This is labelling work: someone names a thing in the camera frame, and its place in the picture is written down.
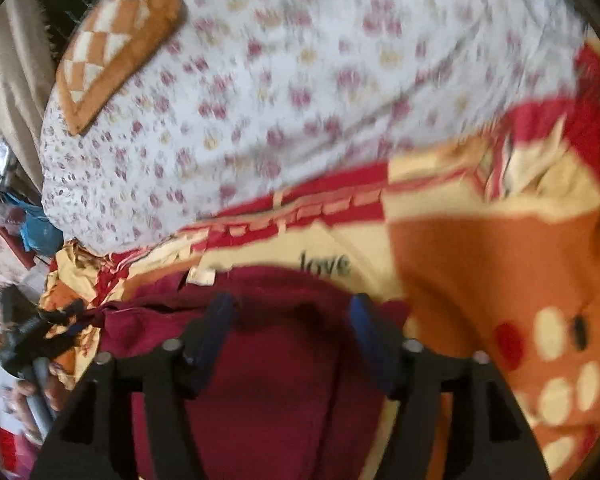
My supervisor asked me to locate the floral bedsheet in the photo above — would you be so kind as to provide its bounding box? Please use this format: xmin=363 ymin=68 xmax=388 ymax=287
xmin=40 ymin=0 xmax=588 ymax=256

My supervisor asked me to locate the teal cloth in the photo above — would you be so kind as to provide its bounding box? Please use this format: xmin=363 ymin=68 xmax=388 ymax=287
xmin=19 ymin=205 xmax=65 ymax=257

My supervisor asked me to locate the orange checkered cushion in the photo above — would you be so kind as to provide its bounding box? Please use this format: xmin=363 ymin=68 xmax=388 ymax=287
xmin=55 ymin=0 xmax=188 ymax=136

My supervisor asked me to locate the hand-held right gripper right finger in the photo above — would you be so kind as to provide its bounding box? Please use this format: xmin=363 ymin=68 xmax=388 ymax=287
xmin=349 ymin=294 xmax=551 ymax=480

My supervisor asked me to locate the maroon garment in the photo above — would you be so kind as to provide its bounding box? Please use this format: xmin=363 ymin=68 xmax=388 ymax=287
xmin=87 ymin=266 xmax=411 ymax=480

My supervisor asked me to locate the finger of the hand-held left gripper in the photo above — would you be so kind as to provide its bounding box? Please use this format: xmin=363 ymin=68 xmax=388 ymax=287
xmin=39 ymin=299 xmax=88 ymax=330

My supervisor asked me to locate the beige curtain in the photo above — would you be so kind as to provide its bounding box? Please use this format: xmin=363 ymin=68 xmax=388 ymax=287
xmin=0 ymin=0 xmax=56 ymax=191

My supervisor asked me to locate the orange cream red printed blanket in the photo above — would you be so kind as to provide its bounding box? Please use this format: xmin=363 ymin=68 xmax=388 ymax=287
xmin=37 ymin=45 xmax=600 ymax=480

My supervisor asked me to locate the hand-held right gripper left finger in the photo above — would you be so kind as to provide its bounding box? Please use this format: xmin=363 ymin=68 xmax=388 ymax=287
xmin=30 ymin=292 xmax=236 ymax=480

